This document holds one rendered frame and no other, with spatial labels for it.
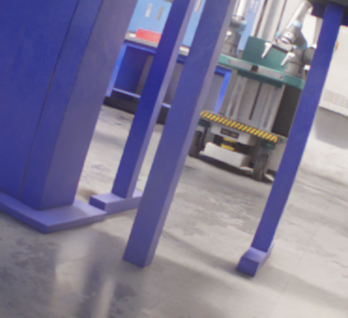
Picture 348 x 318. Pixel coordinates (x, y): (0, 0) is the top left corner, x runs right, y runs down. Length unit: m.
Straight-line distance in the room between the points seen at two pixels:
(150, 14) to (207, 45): 5.86
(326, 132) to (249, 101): 2.57
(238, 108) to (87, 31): 2.68
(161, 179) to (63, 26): 0.41
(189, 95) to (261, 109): 2.71
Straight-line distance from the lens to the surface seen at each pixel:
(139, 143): 1.47
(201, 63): 1.04
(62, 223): 1.15
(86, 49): 1.14
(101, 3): 1.15
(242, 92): 3.74
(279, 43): 3.18
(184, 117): 1.03
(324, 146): 6.21
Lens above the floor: 0.35
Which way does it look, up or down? 5 degrees down
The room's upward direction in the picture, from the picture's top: 18 degrees clockwise
